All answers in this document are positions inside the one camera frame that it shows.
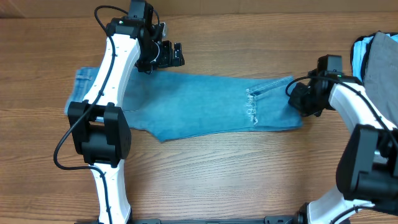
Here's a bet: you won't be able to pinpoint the light blue denim jeans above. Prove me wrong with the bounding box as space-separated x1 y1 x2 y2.
63 65 304 143

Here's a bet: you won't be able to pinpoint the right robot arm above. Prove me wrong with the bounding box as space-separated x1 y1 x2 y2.
285 55 397 223

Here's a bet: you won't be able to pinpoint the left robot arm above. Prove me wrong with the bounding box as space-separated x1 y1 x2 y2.
53 0 185 223

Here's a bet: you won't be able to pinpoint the black folded garment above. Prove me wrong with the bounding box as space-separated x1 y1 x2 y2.
350 30 397 65

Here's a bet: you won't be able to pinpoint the light blue folded garment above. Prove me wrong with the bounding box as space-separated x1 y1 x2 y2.
351 36 397 84

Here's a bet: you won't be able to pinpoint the grey folded garment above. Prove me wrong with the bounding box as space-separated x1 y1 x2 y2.
364 32 397 124

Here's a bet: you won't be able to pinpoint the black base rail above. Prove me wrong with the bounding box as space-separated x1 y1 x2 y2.
74 215 299 224

